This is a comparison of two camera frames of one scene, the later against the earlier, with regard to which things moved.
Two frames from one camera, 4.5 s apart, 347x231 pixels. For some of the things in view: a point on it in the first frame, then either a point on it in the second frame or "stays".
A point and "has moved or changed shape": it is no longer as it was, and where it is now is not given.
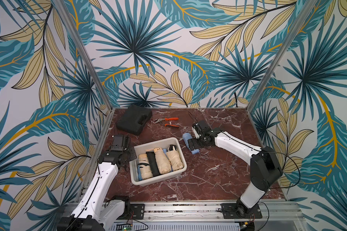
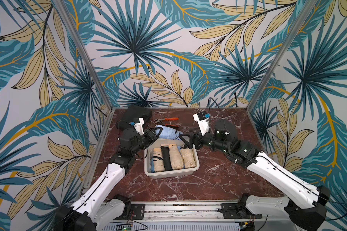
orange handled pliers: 157,120 stays
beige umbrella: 174,158 -> 188,158
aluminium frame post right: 309,8 stays
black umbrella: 153,163 -> 166,158
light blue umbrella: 186,136 has moved or changed shape
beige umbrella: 162,160 -> 177,160
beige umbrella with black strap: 146,171 -> 158,160
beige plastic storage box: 156,160 has moved or changed shape
